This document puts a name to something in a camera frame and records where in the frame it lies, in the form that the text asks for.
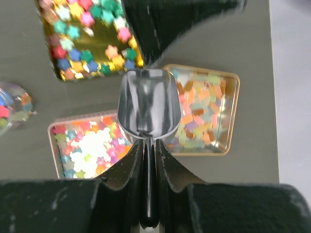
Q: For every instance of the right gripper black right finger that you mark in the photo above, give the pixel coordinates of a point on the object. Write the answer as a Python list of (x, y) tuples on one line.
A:
[(188, 204)]

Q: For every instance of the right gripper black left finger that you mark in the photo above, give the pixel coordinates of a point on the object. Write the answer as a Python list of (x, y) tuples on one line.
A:
[(108, 203)]

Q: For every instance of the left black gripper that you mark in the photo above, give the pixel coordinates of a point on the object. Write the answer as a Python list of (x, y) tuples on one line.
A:
[(157, 24)]

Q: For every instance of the gold tin of star candies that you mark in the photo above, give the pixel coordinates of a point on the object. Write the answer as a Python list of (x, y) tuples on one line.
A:
[(88, 38)]

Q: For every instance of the silver metal scoop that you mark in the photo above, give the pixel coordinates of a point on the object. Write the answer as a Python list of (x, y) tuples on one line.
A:
[(149, 109)]

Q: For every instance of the gold tin of pastel gummies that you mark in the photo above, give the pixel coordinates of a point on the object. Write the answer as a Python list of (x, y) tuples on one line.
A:
[(208, 103)]

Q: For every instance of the pink tin of bright gummies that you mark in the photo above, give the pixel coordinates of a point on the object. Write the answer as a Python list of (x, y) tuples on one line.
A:
[(85, 146)]

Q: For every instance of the clear plastic jar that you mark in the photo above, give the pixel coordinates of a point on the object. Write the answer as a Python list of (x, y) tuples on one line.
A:
[(16, 106)]

